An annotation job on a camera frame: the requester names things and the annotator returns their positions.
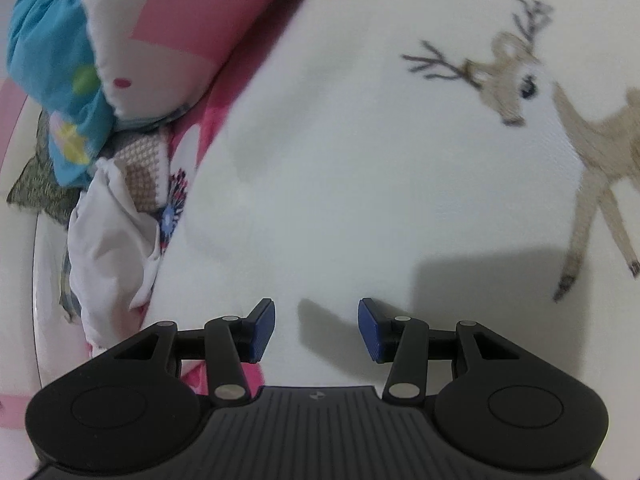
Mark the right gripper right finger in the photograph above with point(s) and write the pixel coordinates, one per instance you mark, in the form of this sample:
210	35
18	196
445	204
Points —
408	344

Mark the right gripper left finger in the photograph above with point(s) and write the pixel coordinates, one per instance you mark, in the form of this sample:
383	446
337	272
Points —
224	344

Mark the cream deer sweater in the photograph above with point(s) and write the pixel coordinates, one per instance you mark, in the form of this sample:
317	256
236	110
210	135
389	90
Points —
450	159

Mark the white crumpled garment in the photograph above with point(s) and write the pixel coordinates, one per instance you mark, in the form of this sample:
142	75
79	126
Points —
115	254

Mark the plaid pillow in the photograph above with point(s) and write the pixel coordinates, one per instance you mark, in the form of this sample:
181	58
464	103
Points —
68	300

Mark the beige knitted cloth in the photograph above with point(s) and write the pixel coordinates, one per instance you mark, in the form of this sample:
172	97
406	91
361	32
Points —
144	158

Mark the pink floral bed sheet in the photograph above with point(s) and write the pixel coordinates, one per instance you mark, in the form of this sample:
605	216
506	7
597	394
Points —
190	137

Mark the pink white headboard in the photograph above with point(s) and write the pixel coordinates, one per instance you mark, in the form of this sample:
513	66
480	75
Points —
38	342

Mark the green patterned pillow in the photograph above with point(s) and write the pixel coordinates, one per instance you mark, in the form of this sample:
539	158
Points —
36	189

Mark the pink patterned duvet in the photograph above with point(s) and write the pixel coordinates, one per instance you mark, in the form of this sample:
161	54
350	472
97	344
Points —
156	58

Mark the blue floral blanket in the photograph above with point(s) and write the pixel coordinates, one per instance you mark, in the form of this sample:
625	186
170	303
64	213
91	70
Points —
51	58

